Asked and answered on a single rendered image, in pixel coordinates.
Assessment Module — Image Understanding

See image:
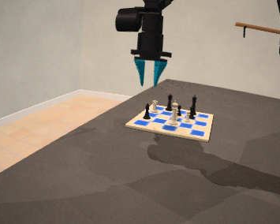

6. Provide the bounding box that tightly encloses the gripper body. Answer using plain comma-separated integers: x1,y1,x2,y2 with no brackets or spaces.
131,32,172,62

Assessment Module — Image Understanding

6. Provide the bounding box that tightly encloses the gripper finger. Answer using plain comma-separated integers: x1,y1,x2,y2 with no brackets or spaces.
154,62,167,87
134,59,145,86

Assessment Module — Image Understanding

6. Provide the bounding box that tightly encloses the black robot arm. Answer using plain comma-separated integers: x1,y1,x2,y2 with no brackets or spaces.
115,0,173,35

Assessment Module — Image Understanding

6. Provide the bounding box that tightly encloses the blue and cream chessboard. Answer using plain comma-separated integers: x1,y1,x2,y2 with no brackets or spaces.
125,105,213,142

